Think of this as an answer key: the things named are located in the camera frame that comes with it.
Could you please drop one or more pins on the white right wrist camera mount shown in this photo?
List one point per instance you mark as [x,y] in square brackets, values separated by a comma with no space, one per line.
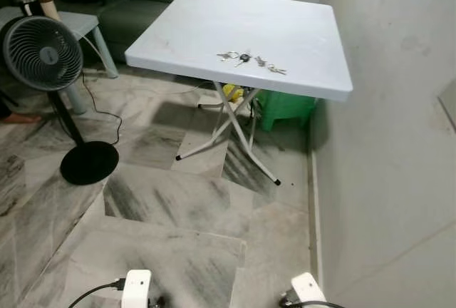
[309,290]

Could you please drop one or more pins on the person's bare foot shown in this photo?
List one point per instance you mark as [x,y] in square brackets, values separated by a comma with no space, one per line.
[20,117]

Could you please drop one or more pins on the yellow plastic item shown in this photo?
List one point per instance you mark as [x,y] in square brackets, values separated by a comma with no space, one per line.
[231,93]

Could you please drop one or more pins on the silver key bunch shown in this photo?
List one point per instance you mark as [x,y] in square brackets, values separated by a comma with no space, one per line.
[271,68]

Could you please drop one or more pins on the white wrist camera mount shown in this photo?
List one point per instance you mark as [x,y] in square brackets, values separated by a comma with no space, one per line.
[136,288]
[309,290]

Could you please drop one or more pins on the beige bottle with red cap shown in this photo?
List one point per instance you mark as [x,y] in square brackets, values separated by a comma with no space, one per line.
[50,7]

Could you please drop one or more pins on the grey side table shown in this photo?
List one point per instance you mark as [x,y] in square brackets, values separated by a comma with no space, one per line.
[84,23]

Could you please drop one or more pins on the key bunch with black fob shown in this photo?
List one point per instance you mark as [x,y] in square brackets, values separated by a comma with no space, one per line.
[244,58]

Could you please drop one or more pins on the black and white container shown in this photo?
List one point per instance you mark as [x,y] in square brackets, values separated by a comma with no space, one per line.
[27,0]

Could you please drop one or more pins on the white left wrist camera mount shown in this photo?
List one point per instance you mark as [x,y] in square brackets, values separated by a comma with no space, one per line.
[136,288]

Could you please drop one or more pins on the white folding table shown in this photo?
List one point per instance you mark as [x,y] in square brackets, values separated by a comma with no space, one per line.
[242,26]

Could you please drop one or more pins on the black standing fan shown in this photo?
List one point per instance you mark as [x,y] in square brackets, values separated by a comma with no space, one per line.
[43,53]

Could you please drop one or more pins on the green plastic stool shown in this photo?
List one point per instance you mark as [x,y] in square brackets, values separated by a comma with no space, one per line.
[285,108]

